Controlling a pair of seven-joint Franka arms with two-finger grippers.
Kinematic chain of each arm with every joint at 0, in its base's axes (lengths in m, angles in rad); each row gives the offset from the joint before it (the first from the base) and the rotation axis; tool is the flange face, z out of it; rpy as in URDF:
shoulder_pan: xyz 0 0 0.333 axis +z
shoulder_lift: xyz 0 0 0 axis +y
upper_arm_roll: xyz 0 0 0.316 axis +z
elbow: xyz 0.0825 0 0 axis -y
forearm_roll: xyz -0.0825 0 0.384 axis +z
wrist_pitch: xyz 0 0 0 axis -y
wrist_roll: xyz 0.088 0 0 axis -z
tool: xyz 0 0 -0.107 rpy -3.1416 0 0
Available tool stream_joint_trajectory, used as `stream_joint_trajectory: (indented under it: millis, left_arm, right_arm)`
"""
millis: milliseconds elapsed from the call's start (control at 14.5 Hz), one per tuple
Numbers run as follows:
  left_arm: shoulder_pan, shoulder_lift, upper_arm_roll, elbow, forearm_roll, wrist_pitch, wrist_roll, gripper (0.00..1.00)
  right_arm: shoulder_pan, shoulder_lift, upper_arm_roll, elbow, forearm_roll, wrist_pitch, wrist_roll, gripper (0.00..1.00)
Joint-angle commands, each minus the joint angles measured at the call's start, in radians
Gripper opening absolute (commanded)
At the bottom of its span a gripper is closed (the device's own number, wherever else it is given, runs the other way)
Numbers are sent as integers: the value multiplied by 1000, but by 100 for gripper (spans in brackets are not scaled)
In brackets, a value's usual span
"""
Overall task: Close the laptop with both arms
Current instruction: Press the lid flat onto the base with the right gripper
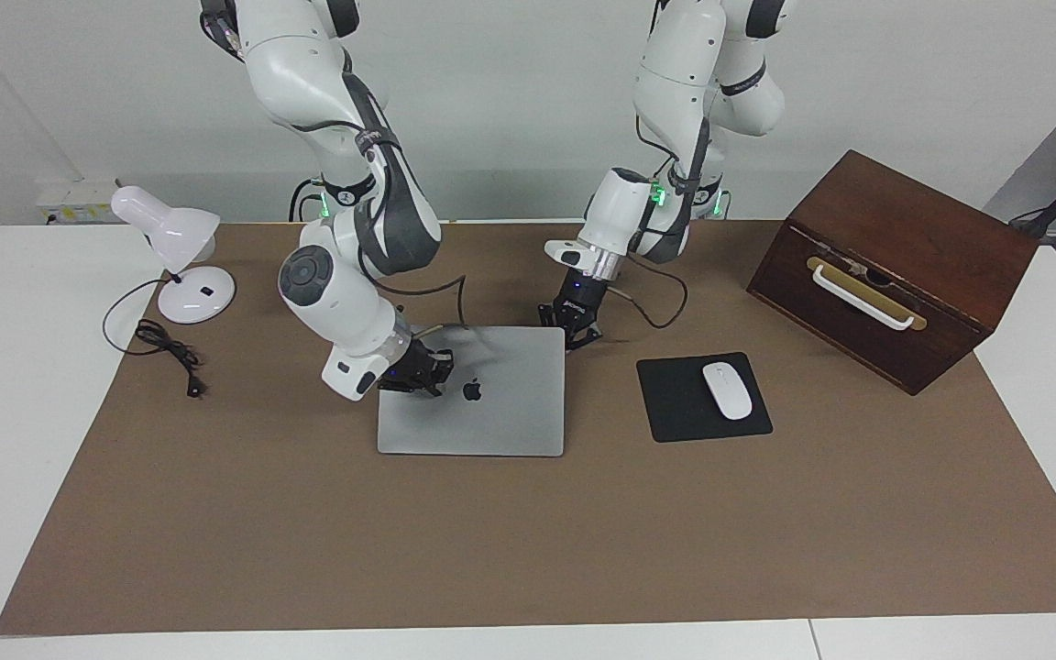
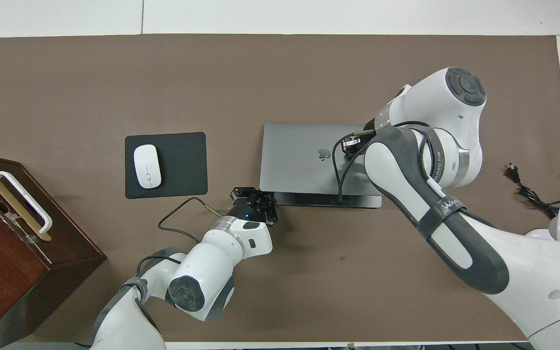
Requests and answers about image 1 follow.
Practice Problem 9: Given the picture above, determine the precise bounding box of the silver grey laptop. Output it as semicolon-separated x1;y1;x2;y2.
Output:
377;325;567;458

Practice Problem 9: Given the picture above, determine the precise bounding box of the black mouse pad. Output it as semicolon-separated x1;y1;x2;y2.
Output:
635;351;775;444

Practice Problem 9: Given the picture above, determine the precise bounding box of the white computer mouse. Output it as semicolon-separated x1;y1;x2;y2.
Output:
701;362;755;422

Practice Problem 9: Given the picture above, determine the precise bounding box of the brown table mat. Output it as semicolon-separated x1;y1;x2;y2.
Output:
0;220;1056;637

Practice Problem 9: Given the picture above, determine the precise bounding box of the white desk lamp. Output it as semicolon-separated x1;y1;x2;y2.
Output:
110;185;237;325

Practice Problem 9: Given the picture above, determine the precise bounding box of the dark brown wooden box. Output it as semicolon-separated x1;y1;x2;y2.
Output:
746;149;1040;397

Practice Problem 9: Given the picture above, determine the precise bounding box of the white power strip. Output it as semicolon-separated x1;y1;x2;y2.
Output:
36;179;121;226

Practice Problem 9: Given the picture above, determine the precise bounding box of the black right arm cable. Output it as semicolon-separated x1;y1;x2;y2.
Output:
288;117;471;336

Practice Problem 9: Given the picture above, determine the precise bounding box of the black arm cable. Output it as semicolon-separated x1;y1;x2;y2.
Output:
288;117;471;336
609;110;714;331

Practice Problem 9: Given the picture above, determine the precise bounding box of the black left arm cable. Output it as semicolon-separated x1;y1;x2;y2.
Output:
609;110;714;331

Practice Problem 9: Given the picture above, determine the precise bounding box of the black lamp power cable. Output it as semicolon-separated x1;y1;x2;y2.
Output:
103;278;208;399

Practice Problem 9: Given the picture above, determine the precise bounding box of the white box handle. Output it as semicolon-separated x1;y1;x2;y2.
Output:
810;264;916;332

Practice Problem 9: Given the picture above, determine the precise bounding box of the gold box handle plate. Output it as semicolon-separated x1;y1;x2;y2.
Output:
805;256;929;332

